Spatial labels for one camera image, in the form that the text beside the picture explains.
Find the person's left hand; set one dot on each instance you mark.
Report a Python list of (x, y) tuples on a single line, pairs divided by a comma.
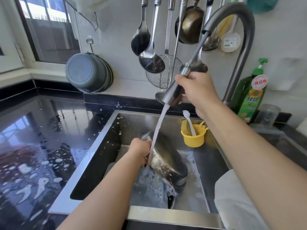
[(139, 151)]

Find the teal hanging towel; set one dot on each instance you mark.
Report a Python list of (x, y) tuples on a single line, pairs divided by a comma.
[(263, 3)]

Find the white hanging cloth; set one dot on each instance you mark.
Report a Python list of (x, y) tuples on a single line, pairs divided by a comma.
[(88, 7)]

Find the stainless steel sink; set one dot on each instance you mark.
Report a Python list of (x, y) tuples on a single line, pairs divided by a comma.
[(96, 160)]

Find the white dish rag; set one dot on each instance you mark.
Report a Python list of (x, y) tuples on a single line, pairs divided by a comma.
[(237, 201)]

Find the steel wall hook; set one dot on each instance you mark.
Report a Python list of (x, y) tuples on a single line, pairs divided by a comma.
[(90, 44)]

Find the hanging steel ladles and skimmer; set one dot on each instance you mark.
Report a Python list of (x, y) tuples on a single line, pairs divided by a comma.
[(140, 43)]

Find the yellow hanging sink cup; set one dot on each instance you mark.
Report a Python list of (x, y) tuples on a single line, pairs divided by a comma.
[(194, 140)]

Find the person's right forearm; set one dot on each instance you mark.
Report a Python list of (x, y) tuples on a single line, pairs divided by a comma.
[(259, 170)]

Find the person's right hand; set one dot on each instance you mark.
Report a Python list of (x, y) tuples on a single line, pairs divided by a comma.
[(199, 91)]

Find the white dish brush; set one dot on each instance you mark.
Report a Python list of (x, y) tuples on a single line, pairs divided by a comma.
[(231, 43)]

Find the dark green hanging basin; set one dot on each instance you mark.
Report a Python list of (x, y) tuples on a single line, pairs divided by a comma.
[(110, 74)]

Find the person's left forearm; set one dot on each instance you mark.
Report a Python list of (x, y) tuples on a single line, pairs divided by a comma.
[(103, 201)]

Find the white cleaning brush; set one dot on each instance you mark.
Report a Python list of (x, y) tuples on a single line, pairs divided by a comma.
[(188, 119)]

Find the grey hanging basin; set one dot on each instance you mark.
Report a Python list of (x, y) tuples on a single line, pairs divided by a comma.
[(86, 73)]

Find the yellow dish brush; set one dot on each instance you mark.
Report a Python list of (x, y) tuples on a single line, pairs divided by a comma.
[(224, 24)]

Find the clear plastic cup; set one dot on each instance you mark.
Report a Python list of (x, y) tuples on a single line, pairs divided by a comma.
[(267, 115)]

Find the green dish soap bottle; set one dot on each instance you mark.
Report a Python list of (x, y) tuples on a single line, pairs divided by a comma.
[(249, 100)]

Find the steel gooseneck faucet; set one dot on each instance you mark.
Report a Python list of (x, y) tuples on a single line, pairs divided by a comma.
[(242, 26)]

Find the round steel basin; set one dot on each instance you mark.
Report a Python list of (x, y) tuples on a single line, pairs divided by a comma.
[(170, 163)]

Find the rectangular steel tray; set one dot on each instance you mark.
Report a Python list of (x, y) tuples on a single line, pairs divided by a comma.
[(144, 194)]

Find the steel soup ladle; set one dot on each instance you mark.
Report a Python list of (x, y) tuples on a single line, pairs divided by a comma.
[(152, 62)]

